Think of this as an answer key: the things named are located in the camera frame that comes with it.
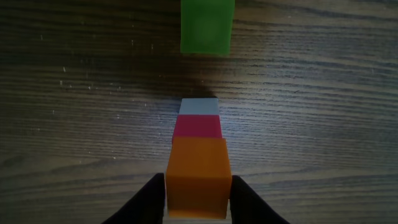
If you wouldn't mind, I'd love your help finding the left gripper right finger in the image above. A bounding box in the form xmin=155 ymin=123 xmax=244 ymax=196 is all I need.
xmin=229 ymin=175 xmax=292 ymax=224

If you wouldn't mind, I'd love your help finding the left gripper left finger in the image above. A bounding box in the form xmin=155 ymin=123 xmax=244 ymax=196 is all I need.
xmin=101 ymin=172 xmax=167 ymax=224

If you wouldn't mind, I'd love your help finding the orange cube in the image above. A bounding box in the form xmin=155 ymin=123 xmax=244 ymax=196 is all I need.
xmin=165 ymin=136 xmax=233 ymax=220

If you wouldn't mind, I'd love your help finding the red cube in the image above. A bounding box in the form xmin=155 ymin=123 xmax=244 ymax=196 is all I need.
xmin=171 ymin=114 xmax=223 ymax=144

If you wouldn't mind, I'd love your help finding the green cube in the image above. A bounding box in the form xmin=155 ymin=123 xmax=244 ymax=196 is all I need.
xmin=180 ymin=0 xmax=236 ymax=57

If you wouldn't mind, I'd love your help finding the white cube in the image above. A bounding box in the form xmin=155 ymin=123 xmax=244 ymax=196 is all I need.
xmin=178 ymin=97 xmax=221 ymax=116

